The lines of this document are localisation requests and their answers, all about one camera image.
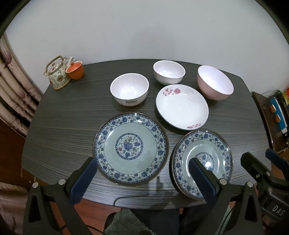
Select pink bowl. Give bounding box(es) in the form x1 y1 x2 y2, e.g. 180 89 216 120
197 65 234 101

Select white plate pink flowers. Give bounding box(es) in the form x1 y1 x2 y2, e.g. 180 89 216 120
156 84 209 131

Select large blue floral plate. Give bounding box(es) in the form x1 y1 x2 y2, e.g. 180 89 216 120
93 113 169 186

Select white bowl teal base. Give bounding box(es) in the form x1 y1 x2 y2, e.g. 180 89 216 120
153 60 186 86

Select white Rabbit bowl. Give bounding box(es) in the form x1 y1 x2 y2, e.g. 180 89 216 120
110 73 149 107

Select blue box with orange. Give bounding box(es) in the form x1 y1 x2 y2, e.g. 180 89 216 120
270 98 288 134

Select grey fuzzy cloth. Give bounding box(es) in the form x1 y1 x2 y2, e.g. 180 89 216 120
104 209 152 235

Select beige patterned curtain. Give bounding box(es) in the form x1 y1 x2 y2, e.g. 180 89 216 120
1 35 42 137

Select floral ceramic teapot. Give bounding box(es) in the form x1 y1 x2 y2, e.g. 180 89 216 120
44 55 74 91

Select orange tea cup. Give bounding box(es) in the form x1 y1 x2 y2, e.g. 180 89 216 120
66 61 84 80

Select black cable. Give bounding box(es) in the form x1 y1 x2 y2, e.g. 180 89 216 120
113 195 159 207

